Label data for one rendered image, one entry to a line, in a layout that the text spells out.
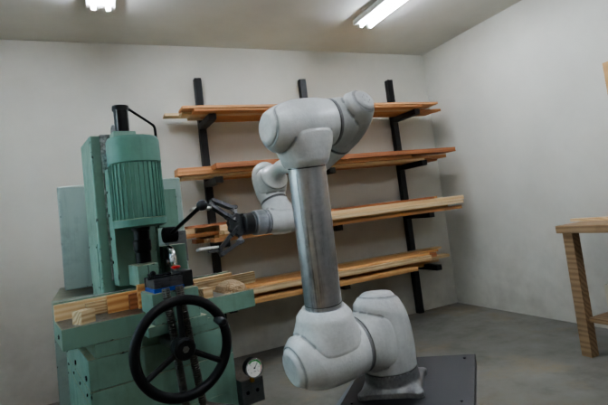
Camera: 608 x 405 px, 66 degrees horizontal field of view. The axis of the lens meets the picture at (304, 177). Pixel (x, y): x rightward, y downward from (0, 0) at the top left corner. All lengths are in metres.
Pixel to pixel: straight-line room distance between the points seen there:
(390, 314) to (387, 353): 0.10
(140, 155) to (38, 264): 2.46
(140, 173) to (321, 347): 0.83
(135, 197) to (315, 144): 0.71
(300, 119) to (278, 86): 3.35
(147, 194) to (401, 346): 0.92
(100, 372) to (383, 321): 0.82
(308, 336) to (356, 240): 3.42
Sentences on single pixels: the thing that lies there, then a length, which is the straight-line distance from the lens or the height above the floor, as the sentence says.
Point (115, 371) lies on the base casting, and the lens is 1.58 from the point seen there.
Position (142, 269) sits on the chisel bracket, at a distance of 1.67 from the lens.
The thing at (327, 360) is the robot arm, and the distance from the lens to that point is 1.25.
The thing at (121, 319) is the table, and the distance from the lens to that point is 1.55.
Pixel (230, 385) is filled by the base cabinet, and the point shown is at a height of 0.61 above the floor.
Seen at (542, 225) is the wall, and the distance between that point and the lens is 4.47.
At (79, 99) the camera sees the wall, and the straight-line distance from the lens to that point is 4.14.
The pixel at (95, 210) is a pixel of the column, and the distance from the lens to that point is 1.88.
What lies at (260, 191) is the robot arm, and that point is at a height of 1.24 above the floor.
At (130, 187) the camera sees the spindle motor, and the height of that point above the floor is 1.29.
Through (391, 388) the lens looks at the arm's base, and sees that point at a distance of 1.42.
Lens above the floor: 1.14
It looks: 4 degrees up
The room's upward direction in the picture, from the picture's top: 7 degrees counter-clockwise
